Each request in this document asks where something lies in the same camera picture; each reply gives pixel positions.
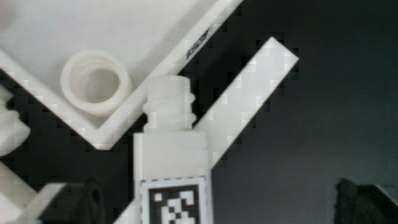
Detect white right fence bar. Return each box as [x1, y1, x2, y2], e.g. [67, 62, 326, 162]
[113, 39, 298, 224]

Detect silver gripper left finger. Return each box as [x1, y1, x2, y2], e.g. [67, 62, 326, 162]
[36, 178, 104, 224]

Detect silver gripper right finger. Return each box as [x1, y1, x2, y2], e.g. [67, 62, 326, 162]
[333, 179, 398, 224]

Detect white square tabletop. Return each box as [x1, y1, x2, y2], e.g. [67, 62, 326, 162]
[0, 0, 243, 150]

